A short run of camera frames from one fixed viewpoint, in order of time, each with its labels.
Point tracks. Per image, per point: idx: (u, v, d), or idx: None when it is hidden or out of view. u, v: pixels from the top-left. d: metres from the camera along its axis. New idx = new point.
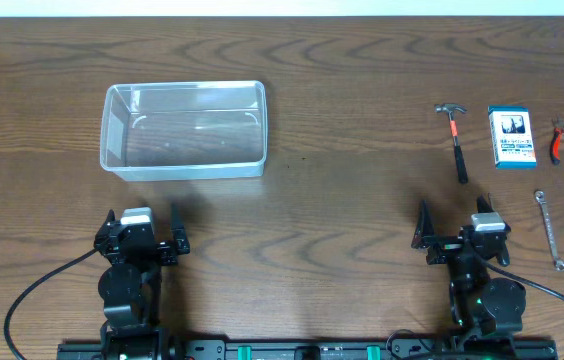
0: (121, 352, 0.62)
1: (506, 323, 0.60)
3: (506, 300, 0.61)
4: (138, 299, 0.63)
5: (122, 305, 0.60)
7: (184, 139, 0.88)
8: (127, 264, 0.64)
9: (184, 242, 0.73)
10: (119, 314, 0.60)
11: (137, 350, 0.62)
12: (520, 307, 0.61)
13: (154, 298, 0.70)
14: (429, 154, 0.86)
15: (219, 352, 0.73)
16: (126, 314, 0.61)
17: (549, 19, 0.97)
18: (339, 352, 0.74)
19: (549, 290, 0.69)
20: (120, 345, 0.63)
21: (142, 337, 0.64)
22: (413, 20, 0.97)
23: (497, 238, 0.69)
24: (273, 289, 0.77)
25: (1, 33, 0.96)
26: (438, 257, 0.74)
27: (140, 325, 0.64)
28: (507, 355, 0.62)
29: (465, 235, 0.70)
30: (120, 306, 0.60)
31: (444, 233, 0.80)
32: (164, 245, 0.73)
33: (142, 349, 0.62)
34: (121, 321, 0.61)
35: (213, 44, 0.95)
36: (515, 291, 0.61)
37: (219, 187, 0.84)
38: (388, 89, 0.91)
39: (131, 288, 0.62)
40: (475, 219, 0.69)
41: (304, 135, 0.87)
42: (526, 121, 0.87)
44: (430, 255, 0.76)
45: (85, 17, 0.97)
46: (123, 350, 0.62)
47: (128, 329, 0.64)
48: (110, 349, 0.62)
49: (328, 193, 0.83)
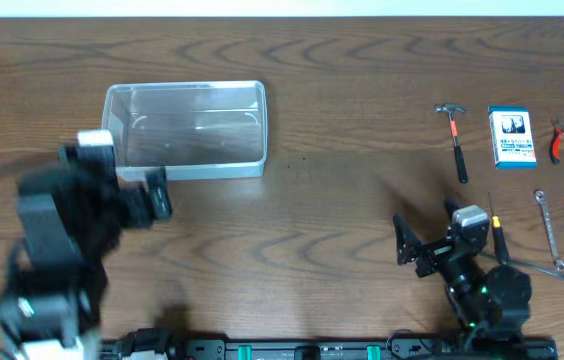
0: (32, 279, 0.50)
1: (514, 311, 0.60)
3: (511, 287, 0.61)
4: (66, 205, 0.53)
5: (41, 200, 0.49)
7: (184, 139, 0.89)
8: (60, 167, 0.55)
9: (155, 193, 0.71)
10: (37, 215, 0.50)
11: (53, 283, 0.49)
12: (526, 294, 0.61)
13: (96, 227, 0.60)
14: (429, 154, 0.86)
15: (219, 351, 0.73)
16: (46, 216, 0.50)
17: (549, 19, 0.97)
18: (338, 352, 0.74)
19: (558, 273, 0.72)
20: (28, 277, 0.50)
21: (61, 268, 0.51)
22: (412, 20, 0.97)
23: (484, 229, 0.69)
24: (273, 289, 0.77)
25: (1, 34, 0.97)
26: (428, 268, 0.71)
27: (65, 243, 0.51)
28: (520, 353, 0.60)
29: (454, 233, 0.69)
30: (37, 199, 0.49)
31: (434, 238, 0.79)
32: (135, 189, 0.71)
33: (58, 283, 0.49)
34: (41, 225, 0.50)
35: (213, 45, 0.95)
36: (519, 278, 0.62)
37: (220, 188, 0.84)
38: (388, 89, 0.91)
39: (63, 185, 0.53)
40: (458, 216, 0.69)
41: (304, 135, 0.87)
42: (526, 121, 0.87)
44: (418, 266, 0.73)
45: (85, 18, 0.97)
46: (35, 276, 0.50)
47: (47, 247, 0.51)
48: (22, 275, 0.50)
49: (328, 193, 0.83)
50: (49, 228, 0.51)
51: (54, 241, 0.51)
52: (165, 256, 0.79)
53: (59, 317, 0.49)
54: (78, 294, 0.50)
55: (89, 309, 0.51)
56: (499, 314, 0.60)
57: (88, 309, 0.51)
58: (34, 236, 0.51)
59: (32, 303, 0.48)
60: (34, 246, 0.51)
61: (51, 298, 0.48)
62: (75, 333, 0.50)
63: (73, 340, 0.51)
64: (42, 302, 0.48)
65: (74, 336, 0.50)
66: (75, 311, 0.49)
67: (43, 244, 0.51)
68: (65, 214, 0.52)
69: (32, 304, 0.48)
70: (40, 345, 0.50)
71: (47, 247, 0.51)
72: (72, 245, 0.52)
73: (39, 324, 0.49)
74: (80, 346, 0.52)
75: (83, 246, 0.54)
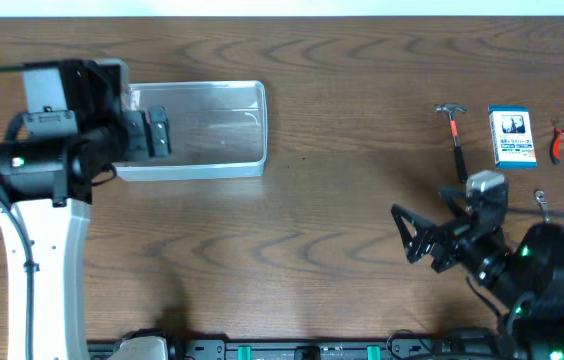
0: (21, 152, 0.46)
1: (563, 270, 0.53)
3: (557, 247, 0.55)
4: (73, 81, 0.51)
5: (48, 67, 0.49)
7: (184, 139, 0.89)
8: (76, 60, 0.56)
9: (162, 131, 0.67)
10: (39, 80, 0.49)
11: (48, 146, 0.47)
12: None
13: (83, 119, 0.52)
14: (429, 154, 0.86)
15: (219, 351, 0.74)
16: (45, 79, 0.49)
17: (550, 19, 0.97)
18: (338, 352, 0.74)
19: None
20: (26, 142, 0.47)
21: (57, 136, 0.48)
22: (413, 20, 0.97)
23: (501, 193, 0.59)
24: (273, 289, 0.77)
25: (1, 34, 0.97)
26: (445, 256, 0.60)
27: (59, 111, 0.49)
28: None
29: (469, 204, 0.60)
30: (45, 68, 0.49)
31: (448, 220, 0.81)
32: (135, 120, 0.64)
33: (53, 146, 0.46)
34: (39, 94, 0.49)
35: (213, 45, 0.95)
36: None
37: (219, 188, 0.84)
38: (388, 89, 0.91)
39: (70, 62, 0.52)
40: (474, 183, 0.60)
41: (304, 135, 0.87)
42: (527, 120, 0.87)
44: (433, 256, 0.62)
45: (85, 17, 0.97)
46: (24, 151, 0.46)
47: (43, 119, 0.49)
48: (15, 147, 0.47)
49: (328, 193, 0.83)
50: (51, 94, 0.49)
51: (54, 108, 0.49)
52: (165, 256, 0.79)
53: (53, 177, 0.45)
54: (72, 158, 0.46)
55: (82, 177, 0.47)
56: (544, 285, 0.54)
57: (79, 173, 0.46)
58: (34, 101, 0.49)
59: (27, 160, 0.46)
60: (34, 112, 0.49)
61: (45, 161, 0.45)
62: (64, 193, 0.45)
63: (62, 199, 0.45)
64: (36, 163, 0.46)
65: (63, 197, 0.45)
66: (66, 172, 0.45)
67: (42, 111, 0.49)
68: (70, 83, 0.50)
69: (27, 159, 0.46)
70: (33, 203, 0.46)
71: (39, 118, 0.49)
72: (69, 115, 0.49)
73: (32, 180, 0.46)
74: (69, 205, 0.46)
75: (83, 121, 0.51)
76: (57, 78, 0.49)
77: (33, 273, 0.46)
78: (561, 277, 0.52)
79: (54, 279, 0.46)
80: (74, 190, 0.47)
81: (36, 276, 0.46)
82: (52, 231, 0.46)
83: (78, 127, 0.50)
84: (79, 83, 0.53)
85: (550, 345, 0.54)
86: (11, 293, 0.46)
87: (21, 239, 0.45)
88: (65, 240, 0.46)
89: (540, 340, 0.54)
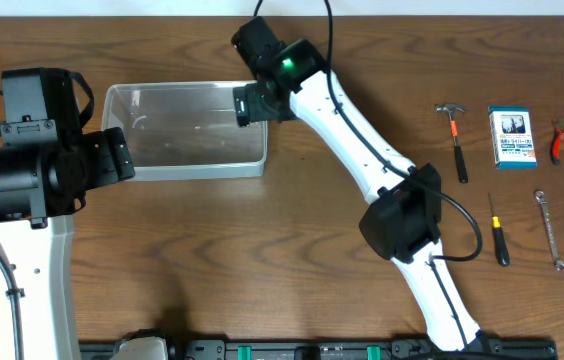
0: None
1: (252, 36, 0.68)
3: (251, 31, 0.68)
4: (52, 98, 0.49)
5: (31, 76, 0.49)
7: (184, 139, 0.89)
8: (60, 72, 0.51)
9: (127, 150, 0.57)
10: (21, 89, 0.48)
11: (20, 158, 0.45)
12: (263, 25, 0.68)
13: (63, 131, 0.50)
14: (429, 154, 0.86)
15: (219, 351, 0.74)
16: (28, 94, 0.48)
17: (550, 19, 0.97)
18: (338, 352, 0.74)
19: (287, 71, 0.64)
20: None
21: (33, 144, 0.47)
22: (413, 20, 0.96)
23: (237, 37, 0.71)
24: (272, 289, 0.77)
25: (0, 33, 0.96)
26: (254, 103, 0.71)
27: (38, 127, 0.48)
28: (280, 65, 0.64)
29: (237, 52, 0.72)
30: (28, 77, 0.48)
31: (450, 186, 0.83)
32: (102, 135, 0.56)
33: (26, 157, 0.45)
34: (20, 112, 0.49)
35: (213, 45, 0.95)
36: (259, 25, 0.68)
37: (219, 188, 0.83)
38: (388, 90, 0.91)
39: (49, 76, 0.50)
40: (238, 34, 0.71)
41: (303, 135, 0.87)
42: (526, 120, 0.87)
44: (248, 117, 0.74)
45: (84, 16, 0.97)
46: None
47: (23, 136, 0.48)
48: None
49: (329, 194, 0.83)
50: (32, 104, 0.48)
51: (33, 118, 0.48)
52: (165, 257, 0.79)
53: (29, 191, 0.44)
54: (48, 169, 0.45)
55: (60, 188, 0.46)
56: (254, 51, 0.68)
57: (57, 185, 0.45)
58: (13, 111, 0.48)
59: None
60: (12, 123, 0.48)
61: (18, 174, 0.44)
62: (43, 214, 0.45)
63: (41, 219, 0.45)
64: (9, 178, 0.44)
65: (42, 217, 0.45)
66: (42, 183, 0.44)
67: (21, 122, 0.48)
68: (53, 96, 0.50)
69: None
70: (8, 226, 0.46)
71: (17, 132, 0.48)
72: (51, 129, 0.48)
73: (5, 194, 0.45)
74: (49, 225, 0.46)
75: (65, 132, 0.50)
76: (40, 89, 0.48)
77: (19, 299, 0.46)
78: (250, 36, 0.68)
79: (41, 301, 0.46)
80: (53, 203, 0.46)
81: (23, 301, 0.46)
82: (39, 252, 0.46)
83: (59, 138, 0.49)
84: (63, 97, 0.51)
85: (279, 65, 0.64)
86: None
87: (3, 269, 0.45)
88: (48, 262, 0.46)
89: (277, 66, 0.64)
